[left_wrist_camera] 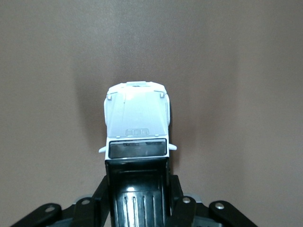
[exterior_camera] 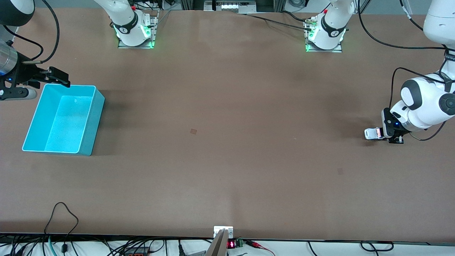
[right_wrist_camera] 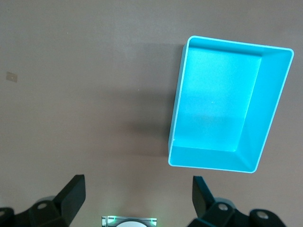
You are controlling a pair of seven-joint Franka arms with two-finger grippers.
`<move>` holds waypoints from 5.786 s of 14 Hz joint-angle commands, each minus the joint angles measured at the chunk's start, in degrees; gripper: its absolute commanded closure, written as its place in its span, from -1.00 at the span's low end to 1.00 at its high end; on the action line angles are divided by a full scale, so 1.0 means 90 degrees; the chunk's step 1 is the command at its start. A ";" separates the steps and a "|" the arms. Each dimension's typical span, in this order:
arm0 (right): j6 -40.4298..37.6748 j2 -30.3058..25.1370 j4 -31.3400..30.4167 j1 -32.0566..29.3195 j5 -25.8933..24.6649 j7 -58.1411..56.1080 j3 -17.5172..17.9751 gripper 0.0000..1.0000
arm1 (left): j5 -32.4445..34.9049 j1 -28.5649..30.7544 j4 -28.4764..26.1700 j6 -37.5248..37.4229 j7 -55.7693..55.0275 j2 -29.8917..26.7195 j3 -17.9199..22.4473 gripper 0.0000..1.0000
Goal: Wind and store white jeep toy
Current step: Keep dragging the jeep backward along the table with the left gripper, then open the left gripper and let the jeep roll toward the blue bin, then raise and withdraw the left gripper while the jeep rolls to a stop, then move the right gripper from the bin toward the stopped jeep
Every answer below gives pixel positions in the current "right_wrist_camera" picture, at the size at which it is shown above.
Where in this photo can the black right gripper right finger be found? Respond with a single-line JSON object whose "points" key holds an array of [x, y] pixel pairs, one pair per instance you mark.
{"points": [[201, 198]]}

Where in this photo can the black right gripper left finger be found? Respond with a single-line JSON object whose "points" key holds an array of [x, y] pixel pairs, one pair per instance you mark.
{"points": [[71, 196]]}

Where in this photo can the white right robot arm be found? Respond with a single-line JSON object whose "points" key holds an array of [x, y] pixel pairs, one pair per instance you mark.
{"points": [[131, 224]]}

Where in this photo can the cyan plastic bin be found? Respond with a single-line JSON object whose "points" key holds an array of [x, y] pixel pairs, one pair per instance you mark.
{"points": [[220, 99]]}

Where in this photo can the brown tape patch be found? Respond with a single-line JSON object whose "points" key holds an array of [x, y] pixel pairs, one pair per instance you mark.
{"points": [[11, 76]]}

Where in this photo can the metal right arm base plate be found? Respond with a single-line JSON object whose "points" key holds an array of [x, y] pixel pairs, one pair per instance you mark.
{"points": [[106, 222]]}

